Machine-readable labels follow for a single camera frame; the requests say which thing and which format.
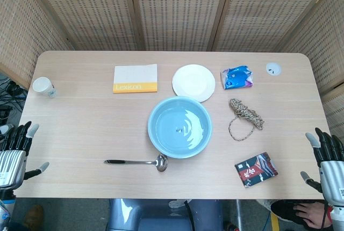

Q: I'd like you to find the brown shoe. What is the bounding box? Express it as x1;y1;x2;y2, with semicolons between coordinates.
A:
23;204;45;230

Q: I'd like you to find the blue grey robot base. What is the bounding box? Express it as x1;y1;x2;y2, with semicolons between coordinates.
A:
106;198;224;231

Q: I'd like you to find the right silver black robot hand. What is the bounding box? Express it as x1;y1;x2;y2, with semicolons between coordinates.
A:
300;127;344;207

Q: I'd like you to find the metal ladle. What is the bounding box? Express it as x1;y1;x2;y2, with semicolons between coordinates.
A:
103;153;169;173

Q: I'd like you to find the white round plate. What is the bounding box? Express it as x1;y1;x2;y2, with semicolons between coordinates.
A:
171;64;216;103

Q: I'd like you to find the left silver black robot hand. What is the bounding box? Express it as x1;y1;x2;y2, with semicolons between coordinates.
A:
0;120;51;191

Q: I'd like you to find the person's bare hand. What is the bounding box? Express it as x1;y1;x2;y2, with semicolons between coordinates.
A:
292;203;328;231

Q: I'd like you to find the light blue bowl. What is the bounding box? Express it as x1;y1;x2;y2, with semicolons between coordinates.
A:
147;97;213;160

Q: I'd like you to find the black red snack box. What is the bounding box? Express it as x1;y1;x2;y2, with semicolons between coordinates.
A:
234;151;279;189

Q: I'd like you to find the white table cable grommet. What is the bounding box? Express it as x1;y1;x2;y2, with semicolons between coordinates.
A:
266;62;282;76

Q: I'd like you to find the tangle of black floor cables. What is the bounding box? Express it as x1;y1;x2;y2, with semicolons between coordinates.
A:
0;74;29;127

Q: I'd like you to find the woven wooden screen panel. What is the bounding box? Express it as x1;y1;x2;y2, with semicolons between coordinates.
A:
0;0;74;90
23;0;146;52
281;0;344;95
128;0;234;52
212;0;335;53

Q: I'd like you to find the white paper cup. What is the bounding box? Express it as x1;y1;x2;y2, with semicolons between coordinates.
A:
32;76;58;99

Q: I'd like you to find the blue tissue pack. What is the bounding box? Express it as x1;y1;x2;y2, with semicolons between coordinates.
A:
220;64;254;90

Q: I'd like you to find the white yellow Lexicon book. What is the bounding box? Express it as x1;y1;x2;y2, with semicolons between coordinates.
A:
112;63;159;94

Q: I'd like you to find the coiled braided rope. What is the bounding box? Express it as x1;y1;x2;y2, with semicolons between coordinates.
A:
228;98;265;142

